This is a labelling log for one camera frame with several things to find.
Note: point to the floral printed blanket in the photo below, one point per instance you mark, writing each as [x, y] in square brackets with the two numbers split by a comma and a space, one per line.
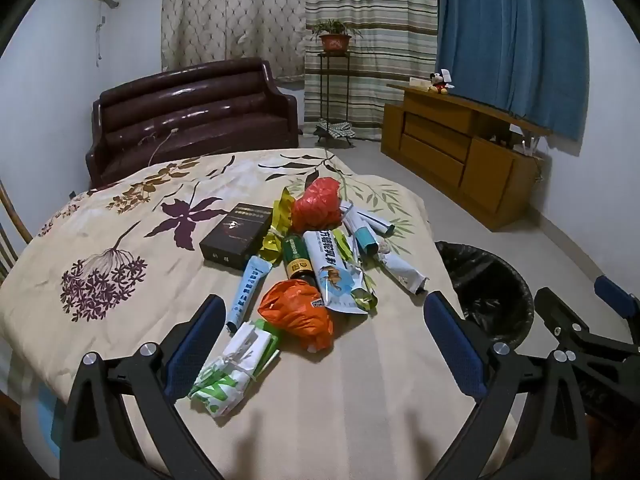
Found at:
[390, 410]

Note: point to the black metal plant stand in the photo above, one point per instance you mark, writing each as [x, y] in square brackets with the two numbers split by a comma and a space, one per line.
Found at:
[334, 55]

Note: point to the blue curtain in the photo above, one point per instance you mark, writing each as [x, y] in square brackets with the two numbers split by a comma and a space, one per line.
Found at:
[500, 20]

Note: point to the crumpled white packet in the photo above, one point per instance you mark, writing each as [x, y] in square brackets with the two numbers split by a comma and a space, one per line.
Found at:
[402, 272]

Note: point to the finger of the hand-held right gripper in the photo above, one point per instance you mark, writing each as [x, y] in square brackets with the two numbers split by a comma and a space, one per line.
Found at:
[617, 296]
[555, 315]

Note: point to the teal white box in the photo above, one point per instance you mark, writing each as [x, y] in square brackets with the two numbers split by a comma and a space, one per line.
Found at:
[364, 240]

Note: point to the mouse plush toy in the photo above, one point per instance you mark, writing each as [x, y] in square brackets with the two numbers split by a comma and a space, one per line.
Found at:
[440, 84]

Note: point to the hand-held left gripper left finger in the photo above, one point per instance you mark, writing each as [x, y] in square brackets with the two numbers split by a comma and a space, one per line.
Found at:
[197, 331]

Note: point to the black flat box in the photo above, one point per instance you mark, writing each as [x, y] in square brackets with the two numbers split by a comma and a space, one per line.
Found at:
[235, 235]

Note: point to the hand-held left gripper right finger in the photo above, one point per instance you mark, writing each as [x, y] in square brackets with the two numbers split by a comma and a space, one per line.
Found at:
[452, 340]

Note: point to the tissue box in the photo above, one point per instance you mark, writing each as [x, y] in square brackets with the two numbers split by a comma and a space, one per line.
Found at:
[419, 83]

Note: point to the beige patterned curtain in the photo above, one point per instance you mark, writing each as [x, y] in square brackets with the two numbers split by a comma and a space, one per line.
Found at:
[225, 10]

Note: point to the red plastic bag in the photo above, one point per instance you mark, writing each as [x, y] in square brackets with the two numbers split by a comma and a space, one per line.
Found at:
[317, 205]

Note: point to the yellow snack wrapper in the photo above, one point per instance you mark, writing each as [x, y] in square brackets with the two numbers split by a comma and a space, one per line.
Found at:
[280, 215]

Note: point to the long white box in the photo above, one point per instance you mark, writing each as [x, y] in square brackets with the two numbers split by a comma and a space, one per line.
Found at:
[372, 221]

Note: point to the wooden cabinet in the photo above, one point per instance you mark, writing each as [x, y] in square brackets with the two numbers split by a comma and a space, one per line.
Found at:
[490, 170]

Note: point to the checkered cloth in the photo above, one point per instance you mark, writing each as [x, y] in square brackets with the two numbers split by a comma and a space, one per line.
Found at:
[337, 129]

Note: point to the wooden chair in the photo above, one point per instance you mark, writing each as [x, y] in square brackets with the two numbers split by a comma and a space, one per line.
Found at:
[19, 220]

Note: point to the white snack packet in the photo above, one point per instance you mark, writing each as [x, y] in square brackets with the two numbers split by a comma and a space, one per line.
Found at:
[330, 265]

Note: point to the trash bin with black bag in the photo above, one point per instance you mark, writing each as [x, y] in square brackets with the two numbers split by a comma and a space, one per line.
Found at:
[480, 280]

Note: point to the orange plastic bag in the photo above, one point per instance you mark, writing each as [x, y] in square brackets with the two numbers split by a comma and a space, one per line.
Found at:
[300, 315]

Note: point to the green white tied wrapper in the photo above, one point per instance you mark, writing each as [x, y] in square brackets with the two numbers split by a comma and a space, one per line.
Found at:
[230, 365]

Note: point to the potted plant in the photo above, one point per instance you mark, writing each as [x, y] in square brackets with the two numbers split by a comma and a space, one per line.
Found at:
[334, 42]

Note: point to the striped curtain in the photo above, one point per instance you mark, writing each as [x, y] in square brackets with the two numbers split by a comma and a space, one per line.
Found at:
[380, 10]

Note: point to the light blue tube packet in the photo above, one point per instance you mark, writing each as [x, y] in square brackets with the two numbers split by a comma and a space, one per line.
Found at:
[247, 290]

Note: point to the green bottle with black cap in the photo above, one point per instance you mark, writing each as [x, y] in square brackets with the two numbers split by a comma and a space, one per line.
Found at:
[295, 255]

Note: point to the brown leather sofa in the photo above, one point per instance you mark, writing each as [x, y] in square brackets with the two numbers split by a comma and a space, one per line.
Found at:
[190, 105]

